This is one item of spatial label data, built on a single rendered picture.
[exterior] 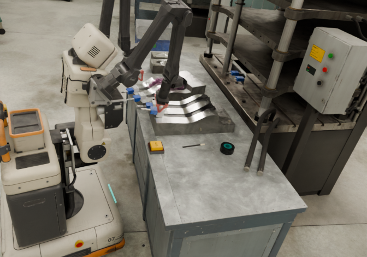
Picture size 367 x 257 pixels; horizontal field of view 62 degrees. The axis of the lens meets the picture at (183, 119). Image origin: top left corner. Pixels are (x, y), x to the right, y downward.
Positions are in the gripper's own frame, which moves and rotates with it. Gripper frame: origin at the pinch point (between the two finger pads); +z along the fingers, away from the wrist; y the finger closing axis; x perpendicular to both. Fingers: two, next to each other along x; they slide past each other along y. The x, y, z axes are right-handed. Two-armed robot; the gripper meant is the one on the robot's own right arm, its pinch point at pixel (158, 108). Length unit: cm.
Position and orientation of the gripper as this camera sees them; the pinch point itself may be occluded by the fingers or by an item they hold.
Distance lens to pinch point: 178.2
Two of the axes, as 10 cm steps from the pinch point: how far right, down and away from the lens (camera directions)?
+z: -3.1, 7.5, 5.9
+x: -9.3, -0.9, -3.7
